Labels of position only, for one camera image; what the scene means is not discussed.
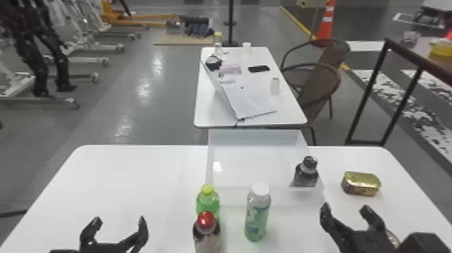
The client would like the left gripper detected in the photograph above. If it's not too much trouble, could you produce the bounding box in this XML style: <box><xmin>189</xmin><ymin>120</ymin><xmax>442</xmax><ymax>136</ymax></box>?
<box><xmin>49</xmin><ymin>215</ymin><xmax>150</xmax><ymax>253</ymax></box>

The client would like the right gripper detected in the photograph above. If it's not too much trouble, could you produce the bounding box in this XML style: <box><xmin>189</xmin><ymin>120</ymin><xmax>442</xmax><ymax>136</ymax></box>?
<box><xmin>319</xmin><ymin>202</ymin><xmax>399</xmax><ymax>253</ymax></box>

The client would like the yellow can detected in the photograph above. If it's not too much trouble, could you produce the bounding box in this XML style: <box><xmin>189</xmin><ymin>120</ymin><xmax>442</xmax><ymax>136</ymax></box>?
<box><xmin>340</xmin><ymin>170</ymin><xmax>383</xmax><ymax>198</ymax></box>

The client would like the black bottle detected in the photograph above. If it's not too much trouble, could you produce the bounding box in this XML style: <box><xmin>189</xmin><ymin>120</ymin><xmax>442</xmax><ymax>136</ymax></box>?
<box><xmin>289</xmin><ymin>155</ymin><xmax>320</xmax><ymax>188</ymax></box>

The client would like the brown bottle with red cap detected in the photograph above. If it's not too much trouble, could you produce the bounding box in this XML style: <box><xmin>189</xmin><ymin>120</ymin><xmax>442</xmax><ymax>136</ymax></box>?
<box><xmin>192</xmin><ymin>211</ymin><xmax>223</xmax><ymax>253</ymax></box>

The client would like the white and green bottle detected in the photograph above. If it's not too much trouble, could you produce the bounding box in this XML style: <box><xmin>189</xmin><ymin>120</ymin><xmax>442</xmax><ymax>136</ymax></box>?
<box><xmin>244</xmin><ymin>181</ymin><xmax>272</xmax><ymax>243</ymax></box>

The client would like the clear box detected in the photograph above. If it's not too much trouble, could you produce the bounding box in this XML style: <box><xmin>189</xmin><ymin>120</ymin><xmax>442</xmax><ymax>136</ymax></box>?
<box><xmin>206</xmin><ymin>128</ymin><xmax>326</xmax><ymax>210</ymax></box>

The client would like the brown chair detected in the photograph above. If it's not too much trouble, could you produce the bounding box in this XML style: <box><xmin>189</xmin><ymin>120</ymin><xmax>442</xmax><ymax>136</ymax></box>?
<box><xmin>280</xmin><ymin>38</ymin><xmax>352</xmax><ymax>125</ymax></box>

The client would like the white side table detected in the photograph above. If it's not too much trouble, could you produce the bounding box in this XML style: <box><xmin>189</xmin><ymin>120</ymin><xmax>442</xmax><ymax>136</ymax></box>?
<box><xmin>192</xmin><ymin>46</ymin><xmax>318</xmax><ymax>146</ymax></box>

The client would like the white laptop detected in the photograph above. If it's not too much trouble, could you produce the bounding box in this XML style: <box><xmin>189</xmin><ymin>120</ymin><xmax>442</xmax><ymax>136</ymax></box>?
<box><xmin>200</xmin><ymin>61</ymin><xmax>278</xmax><ymax>121</ymax></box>

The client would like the dark side table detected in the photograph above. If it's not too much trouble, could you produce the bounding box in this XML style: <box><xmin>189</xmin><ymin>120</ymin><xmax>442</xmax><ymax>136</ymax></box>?
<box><xmin>344</xmin><ymin>33</ymin><xmax>452</xmax><ymax>147</ymax></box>

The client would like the orange cone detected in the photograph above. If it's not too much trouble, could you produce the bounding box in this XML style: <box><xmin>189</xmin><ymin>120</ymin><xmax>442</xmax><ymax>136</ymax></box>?
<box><xmin>315</xmin><ymin>0</ymin><xmax>336</xmax><ymax>41</ymax></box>

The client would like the clear bottle with yellow cap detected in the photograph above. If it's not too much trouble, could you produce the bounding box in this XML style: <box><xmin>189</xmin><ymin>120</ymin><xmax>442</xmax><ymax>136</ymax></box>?
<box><xmin>213</xmin><ymin>31</ymin><xmax>225</xmax><ymax>56</ymax></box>

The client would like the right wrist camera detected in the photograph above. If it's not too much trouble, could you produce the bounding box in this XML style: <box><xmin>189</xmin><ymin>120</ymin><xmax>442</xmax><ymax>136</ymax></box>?
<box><xmin>397</xmin><ymin>231</ymin><xmax>452</xmax><ymax>253</ymax></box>

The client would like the black post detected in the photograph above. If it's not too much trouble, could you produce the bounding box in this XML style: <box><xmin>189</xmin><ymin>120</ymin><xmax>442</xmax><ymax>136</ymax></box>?
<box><xmin>222</xmin><ymin>0</ymin><xmax>240</xmax><ymax>48</ymax></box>

